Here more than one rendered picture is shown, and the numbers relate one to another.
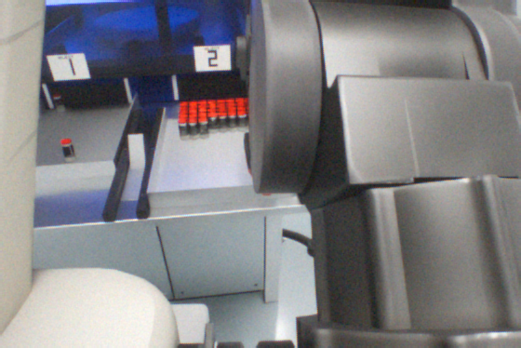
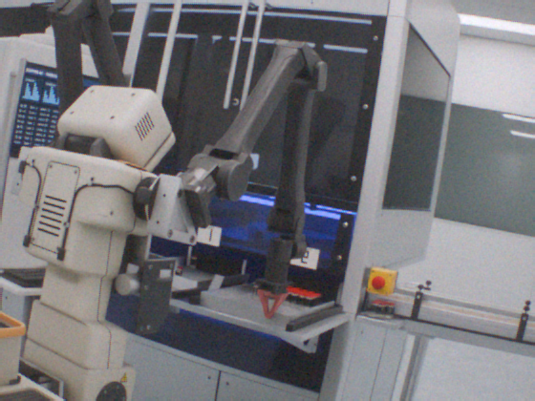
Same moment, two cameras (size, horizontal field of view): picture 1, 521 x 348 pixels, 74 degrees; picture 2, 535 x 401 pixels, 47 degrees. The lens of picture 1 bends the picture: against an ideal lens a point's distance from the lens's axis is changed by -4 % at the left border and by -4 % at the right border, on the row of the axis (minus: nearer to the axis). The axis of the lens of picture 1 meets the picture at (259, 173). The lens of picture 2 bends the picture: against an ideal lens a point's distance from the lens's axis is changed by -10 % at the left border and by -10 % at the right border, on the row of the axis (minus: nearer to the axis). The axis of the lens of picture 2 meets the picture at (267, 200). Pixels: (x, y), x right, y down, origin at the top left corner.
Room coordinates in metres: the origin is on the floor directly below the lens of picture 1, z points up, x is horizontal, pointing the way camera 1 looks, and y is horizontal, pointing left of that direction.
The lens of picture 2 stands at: (-0.95, -0.86, 1.28)
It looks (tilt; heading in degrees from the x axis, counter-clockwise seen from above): 3 degrees down; 32
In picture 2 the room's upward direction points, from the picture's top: 10 degrees clockwise
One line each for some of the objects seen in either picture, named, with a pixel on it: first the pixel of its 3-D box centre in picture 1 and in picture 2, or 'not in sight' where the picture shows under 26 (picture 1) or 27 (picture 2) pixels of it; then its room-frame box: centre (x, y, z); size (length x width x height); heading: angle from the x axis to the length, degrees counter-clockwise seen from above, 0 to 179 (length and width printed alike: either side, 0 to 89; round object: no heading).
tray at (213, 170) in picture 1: (220, 144); (270, 303); (0.66, 0.09, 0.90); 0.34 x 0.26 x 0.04; 7
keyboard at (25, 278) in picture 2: not in sight; (57, 276); (0.42, 0.73, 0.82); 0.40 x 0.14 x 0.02; 1
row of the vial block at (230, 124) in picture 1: (218, 122); (283, 297); (0.75, 0.10, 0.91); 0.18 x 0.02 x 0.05; 97
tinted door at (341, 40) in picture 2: not in sight; (309, 97); (0.86, 0.20, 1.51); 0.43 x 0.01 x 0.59; 98
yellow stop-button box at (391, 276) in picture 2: not in sight; (382, 281); (0.92, -0.13, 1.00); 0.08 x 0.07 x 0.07; 8
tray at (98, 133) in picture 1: (73, 130); (188, 272); (0.72, 0.44, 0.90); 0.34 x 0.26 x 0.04; 8
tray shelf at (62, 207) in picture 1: (143, 151); (224, 296); (0.68, 0.26, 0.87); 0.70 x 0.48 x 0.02; 98
